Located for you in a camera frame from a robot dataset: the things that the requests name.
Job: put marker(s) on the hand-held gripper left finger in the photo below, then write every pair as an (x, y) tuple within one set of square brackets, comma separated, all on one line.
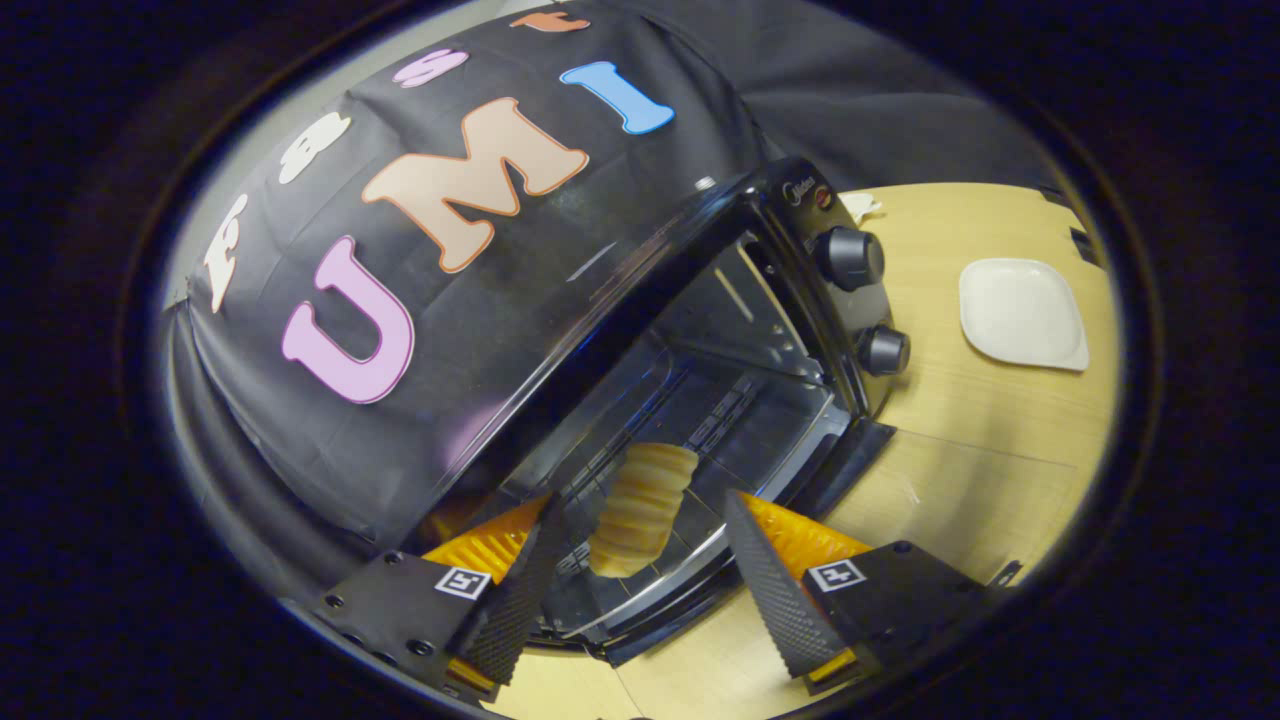
[(520, 600)]

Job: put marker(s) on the black toaster oven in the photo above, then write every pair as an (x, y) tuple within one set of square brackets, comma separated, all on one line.
[(700, 330)]

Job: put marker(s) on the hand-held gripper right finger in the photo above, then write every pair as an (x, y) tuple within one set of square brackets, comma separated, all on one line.
[(780, 600)]

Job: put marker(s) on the white square plate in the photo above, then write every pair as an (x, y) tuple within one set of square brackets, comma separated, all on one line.
[(1025, 315)]

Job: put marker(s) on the ridged bread roll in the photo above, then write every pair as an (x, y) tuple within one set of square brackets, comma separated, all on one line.
[(640, 510)]

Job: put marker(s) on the black table edge clamp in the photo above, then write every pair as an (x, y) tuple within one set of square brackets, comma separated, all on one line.
[(1055, 195), (1088, 247)]

